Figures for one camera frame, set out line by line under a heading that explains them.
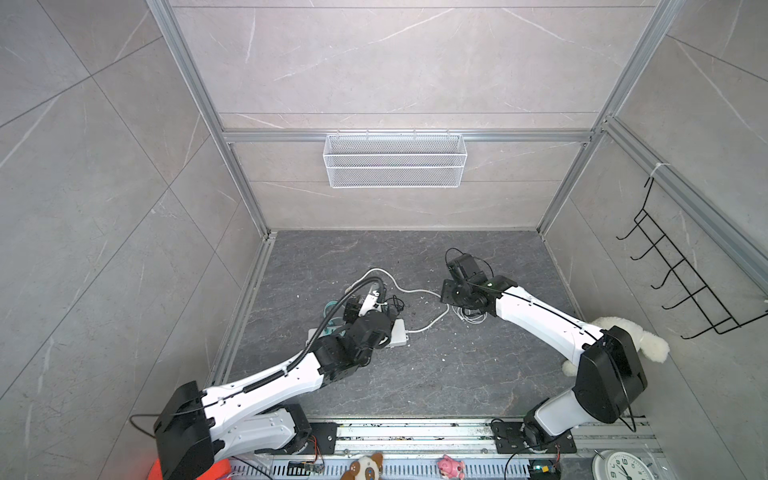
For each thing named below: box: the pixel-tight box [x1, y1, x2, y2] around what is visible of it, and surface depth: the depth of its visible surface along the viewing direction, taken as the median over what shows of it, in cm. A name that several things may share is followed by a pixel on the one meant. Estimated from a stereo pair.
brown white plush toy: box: [341, 452, 383, 480], surface depth 69 cm
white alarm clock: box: [592, 450, 656, 480], surface depth 68 cm
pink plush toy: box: [437, 454, 465, 480], surface depth 69 cm
